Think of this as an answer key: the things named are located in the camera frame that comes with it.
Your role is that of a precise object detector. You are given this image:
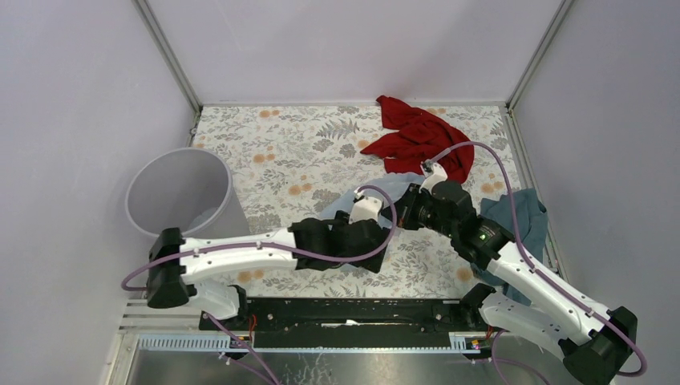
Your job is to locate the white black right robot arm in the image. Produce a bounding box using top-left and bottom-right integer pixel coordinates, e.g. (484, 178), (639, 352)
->
(395, 180), (638, 384)

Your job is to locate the grey plastic trash bin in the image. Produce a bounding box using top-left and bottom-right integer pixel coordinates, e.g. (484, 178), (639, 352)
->
(125, 148), (250, 239)

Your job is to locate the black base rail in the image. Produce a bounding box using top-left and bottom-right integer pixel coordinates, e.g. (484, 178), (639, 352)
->
(221, 297), (490, 338)

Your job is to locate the teal blue cloth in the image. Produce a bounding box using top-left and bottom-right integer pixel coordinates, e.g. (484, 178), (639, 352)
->
(470, 188), (548, 306)

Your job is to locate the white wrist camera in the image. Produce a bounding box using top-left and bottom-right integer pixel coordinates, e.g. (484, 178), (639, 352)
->
(349, 196), (383, 224)
(419, 161), (447, 193)

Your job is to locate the light blue plastic trash bag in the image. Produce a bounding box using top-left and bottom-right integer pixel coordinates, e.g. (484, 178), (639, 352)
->
(318, 172), (426, 221)

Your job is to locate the white slotted cable duct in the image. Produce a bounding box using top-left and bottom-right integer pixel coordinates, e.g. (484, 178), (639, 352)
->
(138, 330), (481, 355)

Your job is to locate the right aluminium frame post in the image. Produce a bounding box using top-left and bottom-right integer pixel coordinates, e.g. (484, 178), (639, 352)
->
(506, 0), (576, 111)

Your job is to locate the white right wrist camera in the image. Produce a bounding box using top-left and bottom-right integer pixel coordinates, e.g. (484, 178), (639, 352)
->
(419, 161), (447, 193)

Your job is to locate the floral patterned table mat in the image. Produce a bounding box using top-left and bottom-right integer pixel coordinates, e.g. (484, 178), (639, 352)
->
(183, 104), (524, 300)

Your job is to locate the red cloth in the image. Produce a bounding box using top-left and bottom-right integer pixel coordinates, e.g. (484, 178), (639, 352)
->
(361, 95), (469, 174)

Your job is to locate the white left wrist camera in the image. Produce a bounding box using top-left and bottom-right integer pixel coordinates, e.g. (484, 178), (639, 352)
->
(349, 196), (383, 224)

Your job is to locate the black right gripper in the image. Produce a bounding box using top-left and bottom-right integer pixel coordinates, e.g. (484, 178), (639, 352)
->
(380, 183), (456, 238)

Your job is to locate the left aluminium frame post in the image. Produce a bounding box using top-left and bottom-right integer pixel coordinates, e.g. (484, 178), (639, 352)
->
(132, 0), (203, 116)

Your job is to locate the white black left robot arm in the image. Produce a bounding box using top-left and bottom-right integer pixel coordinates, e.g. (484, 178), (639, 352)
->
(147, 218), (392, 330)

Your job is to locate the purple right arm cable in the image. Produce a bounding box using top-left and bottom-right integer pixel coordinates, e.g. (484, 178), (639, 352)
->
(429, 140), (648, 385)

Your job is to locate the aluminium frame post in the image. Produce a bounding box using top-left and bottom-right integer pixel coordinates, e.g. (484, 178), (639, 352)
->
(506, 0), (576, 111)
(132, 0), (203, 116)

